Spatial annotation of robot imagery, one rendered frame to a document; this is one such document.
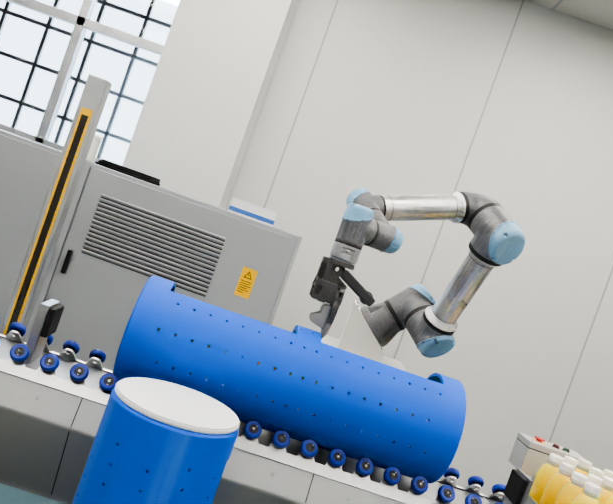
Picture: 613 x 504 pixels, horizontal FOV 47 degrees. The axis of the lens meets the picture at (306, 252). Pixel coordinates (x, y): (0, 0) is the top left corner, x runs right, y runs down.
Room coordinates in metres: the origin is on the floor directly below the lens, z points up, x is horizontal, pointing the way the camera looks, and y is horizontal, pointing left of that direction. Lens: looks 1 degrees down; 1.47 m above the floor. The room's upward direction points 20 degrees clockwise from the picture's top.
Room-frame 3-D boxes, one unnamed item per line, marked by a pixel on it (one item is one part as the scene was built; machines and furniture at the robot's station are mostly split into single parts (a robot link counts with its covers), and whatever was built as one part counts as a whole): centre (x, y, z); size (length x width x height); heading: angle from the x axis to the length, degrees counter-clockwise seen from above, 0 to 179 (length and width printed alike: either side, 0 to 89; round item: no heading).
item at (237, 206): (3.67, 0.33, 1.48); 0.24 x 0.12 x 0.08; 97
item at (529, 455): (2.23, -0.94, 1.05); 0.20 x 0.10 x 0.10; 95
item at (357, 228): (1.87, -0.10, 1.53); 0.09 x 0.08 x 0.11; 126
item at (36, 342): (1.82, 0.57, 1.00); 0.10 x 0.04 x 0.15; 5
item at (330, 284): (1.87, -0.09, 1.37); 0.09 x 0.08 x 0.12; 95
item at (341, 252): (1.87, -0.10, 1.45); 0.08 x 0.08 x 0.05
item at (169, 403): (1.52, 0.15, 1.03); 0.28 x 0.28 x 0.01
